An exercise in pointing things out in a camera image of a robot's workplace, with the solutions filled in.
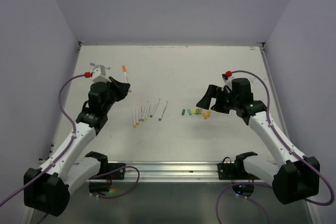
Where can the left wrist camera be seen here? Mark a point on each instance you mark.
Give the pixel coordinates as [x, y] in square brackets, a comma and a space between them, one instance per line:
[97, 75]

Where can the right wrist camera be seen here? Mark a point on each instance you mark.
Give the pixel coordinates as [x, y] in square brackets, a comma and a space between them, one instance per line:
[227, 78]

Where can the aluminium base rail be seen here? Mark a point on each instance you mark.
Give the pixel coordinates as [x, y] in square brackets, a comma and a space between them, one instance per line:
[172, 172]

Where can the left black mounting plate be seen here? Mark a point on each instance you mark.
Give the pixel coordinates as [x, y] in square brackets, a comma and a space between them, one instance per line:
[112, 171]

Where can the bright orange capped marker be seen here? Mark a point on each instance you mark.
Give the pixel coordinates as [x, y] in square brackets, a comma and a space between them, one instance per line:
[126, 77]

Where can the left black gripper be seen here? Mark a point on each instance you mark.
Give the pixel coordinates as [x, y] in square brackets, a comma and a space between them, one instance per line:
[122, 87]

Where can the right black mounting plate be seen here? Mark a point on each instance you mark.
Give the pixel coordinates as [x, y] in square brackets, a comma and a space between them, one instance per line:
[228, 171]

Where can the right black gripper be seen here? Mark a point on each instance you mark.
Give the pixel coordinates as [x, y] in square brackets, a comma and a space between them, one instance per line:
[212, 91]

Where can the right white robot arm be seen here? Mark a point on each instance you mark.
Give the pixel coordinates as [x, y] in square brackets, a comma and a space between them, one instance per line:
[293, 176]

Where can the black mounting plate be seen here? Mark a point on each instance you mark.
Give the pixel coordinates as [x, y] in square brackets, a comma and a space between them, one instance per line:
[228, 171]
[112, 171]

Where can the dark green marker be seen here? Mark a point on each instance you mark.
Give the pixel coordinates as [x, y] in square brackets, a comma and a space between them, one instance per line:
[155, 108]

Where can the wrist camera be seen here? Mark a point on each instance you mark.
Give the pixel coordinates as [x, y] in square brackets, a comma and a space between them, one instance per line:
[227, 78]
[97, 75]

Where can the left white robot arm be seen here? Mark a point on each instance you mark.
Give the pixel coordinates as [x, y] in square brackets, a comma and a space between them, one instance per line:
[49, 187]

